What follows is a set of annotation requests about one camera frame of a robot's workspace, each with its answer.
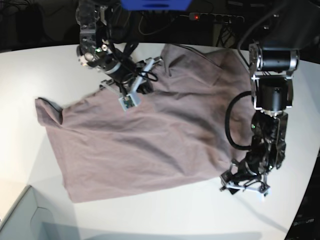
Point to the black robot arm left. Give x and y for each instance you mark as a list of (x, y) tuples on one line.
[(271, 81)]

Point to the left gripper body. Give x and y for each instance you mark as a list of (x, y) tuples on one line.
[(250, 170)]

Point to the pink t-shirt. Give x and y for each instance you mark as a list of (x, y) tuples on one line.
[(175, 136)]

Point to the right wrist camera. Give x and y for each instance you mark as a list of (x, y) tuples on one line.
[(131, 99)]

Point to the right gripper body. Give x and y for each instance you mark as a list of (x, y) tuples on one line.
[(125, 72)]

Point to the blue box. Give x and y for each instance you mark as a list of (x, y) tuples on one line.
[(155, 5)]

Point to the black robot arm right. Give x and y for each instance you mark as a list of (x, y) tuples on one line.
[(98, 35)]

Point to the black power strip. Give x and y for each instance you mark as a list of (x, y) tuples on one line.
[(216, 18)]

